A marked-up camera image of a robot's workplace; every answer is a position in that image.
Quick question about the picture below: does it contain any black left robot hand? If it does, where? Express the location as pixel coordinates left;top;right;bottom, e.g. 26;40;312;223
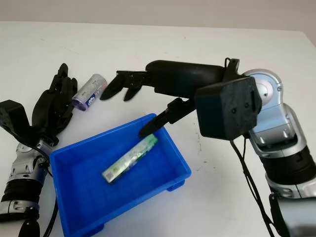
31;63;79;146

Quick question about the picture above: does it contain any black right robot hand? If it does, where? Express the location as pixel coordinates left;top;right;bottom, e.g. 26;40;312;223
100;60;227;139

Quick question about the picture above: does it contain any silver purple drink can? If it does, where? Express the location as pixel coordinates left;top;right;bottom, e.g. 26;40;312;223
72;73;108;112

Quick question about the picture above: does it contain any green chewing gum pack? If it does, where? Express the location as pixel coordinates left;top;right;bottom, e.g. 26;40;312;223
102;134;158;184

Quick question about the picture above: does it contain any blue plastic tray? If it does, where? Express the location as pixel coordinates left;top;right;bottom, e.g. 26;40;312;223
49;113;192;237

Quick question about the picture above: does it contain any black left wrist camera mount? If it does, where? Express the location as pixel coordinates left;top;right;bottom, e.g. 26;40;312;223
0;99;35;146

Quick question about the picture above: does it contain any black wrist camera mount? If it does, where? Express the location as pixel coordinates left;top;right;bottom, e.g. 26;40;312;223
194;58;262;141
0;99;35;146

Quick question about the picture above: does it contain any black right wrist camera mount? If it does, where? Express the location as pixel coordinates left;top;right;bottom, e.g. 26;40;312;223
194;58;262;141

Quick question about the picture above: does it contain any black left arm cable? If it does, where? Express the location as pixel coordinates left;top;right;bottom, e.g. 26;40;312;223
37;145;59;237

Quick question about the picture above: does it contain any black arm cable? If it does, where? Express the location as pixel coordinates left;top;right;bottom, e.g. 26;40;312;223
229;134;276;237
37;145;59;237

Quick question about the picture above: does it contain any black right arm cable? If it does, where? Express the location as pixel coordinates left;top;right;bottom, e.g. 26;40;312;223
229;134;276;237

